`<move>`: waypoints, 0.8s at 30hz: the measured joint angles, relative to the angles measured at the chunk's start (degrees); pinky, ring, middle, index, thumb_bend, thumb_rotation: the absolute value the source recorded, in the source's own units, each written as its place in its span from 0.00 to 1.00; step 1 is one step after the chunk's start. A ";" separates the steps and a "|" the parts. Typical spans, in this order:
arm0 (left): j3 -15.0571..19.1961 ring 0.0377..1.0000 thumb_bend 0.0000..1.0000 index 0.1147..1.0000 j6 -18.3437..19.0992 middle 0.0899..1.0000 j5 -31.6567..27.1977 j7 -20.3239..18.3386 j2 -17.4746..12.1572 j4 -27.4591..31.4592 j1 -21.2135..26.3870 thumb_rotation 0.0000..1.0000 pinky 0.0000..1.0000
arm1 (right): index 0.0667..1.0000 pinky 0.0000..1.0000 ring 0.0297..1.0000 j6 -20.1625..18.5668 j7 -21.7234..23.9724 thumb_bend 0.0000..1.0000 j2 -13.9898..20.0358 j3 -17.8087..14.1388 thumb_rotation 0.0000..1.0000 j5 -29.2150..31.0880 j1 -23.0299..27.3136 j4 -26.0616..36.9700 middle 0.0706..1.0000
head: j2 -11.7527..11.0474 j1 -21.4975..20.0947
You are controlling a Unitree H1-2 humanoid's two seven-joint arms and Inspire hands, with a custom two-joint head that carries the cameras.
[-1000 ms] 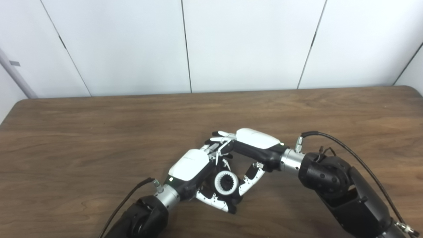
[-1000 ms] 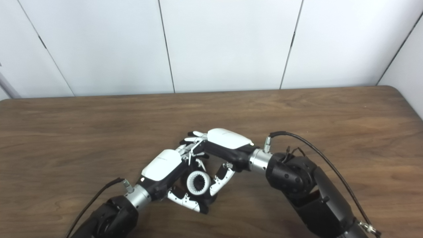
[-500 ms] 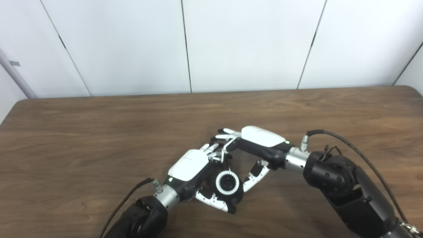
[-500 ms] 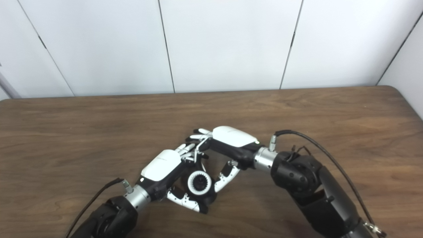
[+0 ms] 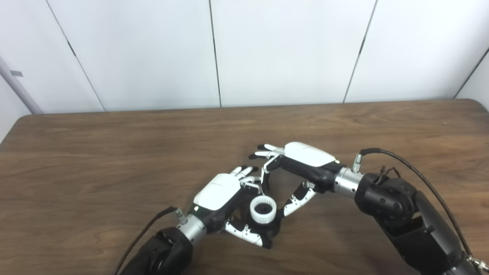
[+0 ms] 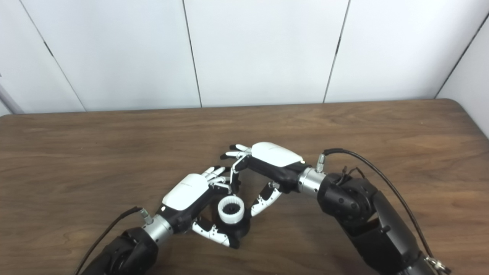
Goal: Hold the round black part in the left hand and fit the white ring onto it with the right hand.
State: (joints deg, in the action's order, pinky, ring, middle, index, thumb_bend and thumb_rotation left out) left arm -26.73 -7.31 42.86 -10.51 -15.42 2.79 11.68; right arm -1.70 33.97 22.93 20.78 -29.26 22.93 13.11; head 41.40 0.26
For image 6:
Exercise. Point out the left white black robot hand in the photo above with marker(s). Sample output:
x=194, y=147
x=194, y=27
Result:
x=185, y=193

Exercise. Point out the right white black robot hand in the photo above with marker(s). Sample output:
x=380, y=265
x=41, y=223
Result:
x=275, y=154

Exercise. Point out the round black plastic part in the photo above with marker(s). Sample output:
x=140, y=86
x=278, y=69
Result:
x=238, y=229

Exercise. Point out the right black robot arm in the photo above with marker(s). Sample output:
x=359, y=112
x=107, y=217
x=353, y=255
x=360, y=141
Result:
x=366, y=214

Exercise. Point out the grey corner post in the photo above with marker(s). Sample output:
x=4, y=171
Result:
x=9, y=100

